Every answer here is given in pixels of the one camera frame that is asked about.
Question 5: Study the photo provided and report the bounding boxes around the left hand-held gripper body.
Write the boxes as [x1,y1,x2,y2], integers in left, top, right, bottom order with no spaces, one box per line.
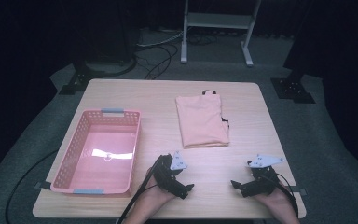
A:
[151,150,188,197]

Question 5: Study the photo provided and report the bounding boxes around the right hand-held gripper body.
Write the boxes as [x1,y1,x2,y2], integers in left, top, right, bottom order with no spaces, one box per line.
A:
[240,154,285,199]

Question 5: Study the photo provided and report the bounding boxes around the pink garment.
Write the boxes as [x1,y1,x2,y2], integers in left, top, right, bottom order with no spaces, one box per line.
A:
[175,90,231,149]

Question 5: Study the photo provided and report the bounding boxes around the pink plastic perforated basket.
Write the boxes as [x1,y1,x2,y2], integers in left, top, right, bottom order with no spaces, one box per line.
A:
[49,107,142,196]

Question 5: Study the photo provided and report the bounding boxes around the person's right hand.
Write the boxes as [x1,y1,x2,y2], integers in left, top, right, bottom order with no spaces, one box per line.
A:
[255,183,294,216]

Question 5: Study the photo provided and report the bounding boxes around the person's left hand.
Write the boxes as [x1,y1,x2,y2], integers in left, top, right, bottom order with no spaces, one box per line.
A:
[142,169,177,209]

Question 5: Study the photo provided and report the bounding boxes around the grey table edge tab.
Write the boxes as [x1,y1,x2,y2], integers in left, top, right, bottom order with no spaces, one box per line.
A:
[287,185,309,197]
[33,181,52,191]

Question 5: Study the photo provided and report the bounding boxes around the black stand foot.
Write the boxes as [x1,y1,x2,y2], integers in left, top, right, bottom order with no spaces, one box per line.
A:
[58,60,106,96]

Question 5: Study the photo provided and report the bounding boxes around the white metal stand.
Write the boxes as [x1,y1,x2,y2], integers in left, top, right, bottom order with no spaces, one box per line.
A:
[180,0,262,68]

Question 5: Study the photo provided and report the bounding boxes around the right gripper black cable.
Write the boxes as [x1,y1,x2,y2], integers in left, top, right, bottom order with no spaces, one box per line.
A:
[271,173,300,218]

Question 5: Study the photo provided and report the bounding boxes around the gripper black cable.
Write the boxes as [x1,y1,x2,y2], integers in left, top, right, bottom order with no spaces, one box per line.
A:
[271,173,300,218]
[117,154,164,224]

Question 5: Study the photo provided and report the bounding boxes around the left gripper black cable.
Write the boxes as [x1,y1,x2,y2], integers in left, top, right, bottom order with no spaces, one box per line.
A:
[117,154,164,224]

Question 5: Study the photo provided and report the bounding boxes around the black floor base plate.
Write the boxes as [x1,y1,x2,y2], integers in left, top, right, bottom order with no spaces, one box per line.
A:
[269,77,317,105]

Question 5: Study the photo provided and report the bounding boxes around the thick black curved cable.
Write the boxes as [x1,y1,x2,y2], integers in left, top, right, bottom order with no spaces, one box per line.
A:
[85,55,138,78]

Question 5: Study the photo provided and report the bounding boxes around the thin black floor cables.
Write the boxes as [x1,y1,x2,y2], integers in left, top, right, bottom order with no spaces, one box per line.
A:
[135,41,180,80]

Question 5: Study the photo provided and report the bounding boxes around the white floor cable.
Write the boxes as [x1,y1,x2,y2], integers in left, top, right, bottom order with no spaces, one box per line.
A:
[135,30,185,49]

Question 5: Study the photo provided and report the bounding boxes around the long black floor cable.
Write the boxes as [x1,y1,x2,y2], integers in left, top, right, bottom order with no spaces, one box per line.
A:
[5,148,60,224]

